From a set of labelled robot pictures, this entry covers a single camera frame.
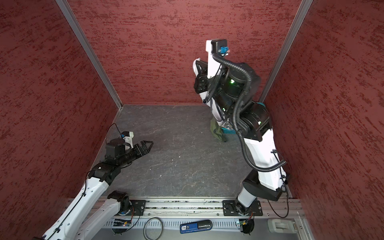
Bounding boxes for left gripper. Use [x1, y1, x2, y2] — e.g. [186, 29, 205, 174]
[118, 140, 154, 167]

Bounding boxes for white tank top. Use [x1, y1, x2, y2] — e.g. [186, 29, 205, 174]
[204, 97, 225, 127]

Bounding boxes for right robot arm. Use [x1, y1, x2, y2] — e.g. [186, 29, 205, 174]
[193, 57, 289, 216]

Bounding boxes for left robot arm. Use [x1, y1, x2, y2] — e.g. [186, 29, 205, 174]
[40, 136, 154, 240]

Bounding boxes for green tank top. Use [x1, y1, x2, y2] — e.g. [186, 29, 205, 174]
[210, 117, 227, 143]

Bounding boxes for teal plastic basket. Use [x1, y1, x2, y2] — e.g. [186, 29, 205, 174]
[221, 102, 266, 135]

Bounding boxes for left circuit board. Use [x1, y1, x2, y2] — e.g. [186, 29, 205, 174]
[111, 219, 132, 235]

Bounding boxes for circuit board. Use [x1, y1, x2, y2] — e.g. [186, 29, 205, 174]
[239, 219, 255, 235]
[111, 219, 132, 235]

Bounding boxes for blue black device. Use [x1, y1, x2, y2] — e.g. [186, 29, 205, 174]
[180, 220, 213, 234]

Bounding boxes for right circuit board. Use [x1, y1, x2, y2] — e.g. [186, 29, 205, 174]
[239, 219, 255, 235]

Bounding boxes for grey white device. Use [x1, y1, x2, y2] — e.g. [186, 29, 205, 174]
[267, 219, 298, 234]

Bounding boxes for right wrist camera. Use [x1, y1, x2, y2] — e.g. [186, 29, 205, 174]
[206, 39, 229, 79]

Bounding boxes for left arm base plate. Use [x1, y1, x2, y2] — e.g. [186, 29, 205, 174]
[118, 200, 147, 216]

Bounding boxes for aluminium rail frame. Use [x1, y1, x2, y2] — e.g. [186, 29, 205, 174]
[88, 197, 314, 240]

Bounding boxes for black cable loop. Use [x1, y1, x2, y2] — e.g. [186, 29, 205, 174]
[143, 217, 164, 240]

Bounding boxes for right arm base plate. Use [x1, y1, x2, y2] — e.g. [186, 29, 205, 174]
[222, 200, 263, 217]

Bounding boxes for right corner aluminium post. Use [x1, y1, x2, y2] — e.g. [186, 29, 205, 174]
[258, 0, 313, 102]

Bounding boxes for corner aluminium post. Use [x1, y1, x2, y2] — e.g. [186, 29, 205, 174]
[56, 0, 124, 111]
[258, 0, 313, 102]

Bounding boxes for left corner aluminium post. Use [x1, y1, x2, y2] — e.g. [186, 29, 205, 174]
[56, 0, 124, 111]

